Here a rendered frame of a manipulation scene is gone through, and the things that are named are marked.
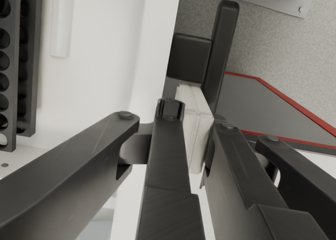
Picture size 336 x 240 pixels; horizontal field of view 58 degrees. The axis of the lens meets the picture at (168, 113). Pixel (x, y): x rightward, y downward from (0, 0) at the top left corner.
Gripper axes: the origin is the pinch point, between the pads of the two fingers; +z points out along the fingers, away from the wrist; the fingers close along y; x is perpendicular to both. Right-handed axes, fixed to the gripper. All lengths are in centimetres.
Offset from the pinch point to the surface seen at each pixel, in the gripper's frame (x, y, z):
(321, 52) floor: 4, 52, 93
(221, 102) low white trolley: -7.9, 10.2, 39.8
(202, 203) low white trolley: -16.1, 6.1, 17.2
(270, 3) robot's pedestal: 16, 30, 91
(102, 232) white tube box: -20.8, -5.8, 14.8
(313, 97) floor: -13, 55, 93
